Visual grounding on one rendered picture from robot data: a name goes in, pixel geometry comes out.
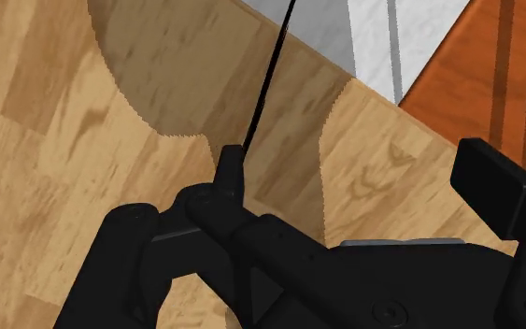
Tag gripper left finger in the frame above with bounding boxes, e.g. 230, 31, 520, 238
54, 144, 328, 329

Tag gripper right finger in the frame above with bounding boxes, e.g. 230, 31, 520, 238
449, 137, 526, 329

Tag thin black rod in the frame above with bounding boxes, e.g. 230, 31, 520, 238
242, 0, 298, 154

